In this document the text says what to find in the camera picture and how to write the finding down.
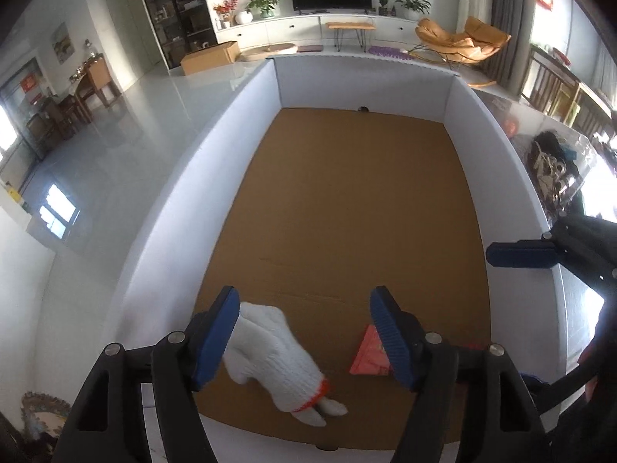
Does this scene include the patterned round cushion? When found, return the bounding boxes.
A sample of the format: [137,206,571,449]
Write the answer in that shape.
[19,392,73,444]

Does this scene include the brown cardboard box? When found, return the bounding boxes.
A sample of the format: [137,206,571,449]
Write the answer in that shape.
[180,41,240,76]

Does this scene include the large leafy potted plant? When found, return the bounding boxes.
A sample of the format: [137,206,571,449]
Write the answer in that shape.
[394,0,431,21]

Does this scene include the white television console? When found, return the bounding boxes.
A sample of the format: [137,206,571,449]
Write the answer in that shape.
[214,10,435,53]

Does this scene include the purple floor mat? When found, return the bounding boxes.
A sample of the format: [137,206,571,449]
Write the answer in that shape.
[369,46,415,61]

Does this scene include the red snack packet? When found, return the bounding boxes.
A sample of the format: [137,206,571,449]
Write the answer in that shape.
[349,324,393,378]

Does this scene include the pearl hair clip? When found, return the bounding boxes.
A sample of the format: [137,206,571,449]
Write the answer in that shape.
[533,152,582,208]

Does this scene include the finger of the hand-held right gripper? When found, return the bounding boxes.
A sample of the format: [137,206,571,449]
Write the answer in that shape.
[518,333,608,416]
[486,212,617,300]

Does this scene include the large white cardboard box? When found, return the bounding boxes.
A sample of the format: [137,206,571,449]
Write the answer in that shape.
[99,54,586,450]

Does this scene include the wooden slatted chairs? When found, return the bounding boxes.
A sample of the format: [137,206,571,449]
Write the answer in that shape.
[518,43,617,131]

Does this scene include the beige oval scratcher pad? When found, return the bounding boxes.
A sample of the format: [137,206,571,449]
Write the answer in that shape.
[239,42,297,63]

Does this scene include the white knitted glove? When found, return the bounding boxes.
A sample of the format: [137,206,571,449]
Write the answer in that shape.
[226,302,349,428]

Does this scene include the red flower arrangement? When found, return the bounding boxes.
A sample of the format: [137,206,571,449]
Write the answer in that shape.
[213,0,240,29]

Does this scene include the dark glass display cabinet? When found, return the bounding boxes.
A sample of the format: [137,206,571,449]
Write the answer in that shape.
[133,0,216,69]

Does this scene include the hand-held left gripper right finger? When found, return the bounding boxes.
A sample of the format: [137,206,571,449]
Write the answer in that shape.
[369,286,562,463]

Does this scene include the orange lounge chair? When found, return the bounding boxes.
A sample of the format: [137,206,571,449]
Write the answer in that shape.
[415,16,512,71]

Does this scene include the framed wall picture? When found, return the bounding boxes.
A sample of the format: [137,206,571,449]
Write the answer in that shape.
[52,22,75,64]

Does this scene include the grey curtain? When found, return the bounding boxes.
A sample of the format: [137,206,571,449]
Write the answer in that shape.
[492,0,536,88]

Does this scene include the wooden bench hairpin legs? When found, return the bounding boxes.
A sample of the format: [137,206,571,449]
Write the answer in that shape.
[325,22,376,51]

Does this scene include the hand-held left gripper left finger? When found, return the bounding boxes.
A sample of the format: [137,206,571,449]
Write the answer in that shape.
[51,286,241,463]

